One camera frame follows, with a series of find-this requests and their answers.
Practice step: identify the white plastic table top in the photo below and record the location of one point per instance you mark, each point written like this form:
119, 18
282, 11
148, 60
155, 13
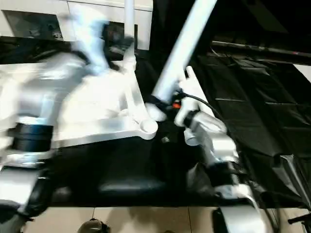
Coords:
112, 104

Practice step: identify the white plastic table leg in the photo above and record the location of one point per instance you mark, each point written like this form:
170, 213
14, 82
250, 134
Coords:
129, 29
189, 75
184, 48

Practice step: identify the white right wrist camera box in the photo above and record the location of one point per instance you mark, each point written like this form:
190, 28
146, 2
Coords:
187, 104

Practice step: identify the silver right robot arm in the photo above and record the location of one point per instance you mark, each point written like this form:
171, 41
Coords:
218, 141

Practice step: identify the black low bench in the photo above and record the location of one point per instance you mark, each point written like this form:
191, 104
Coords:
262, 48

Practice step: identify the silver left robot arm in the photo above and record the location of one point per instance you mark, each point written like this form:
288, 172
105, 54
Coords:
29, 121

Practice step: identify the white glass-door cabinet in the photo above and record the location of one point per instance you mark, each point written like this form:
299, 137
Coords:
29, 14

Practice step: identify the black plastic mat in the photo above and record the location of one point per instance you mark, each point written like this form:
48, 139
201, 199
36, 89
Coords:
146, 165

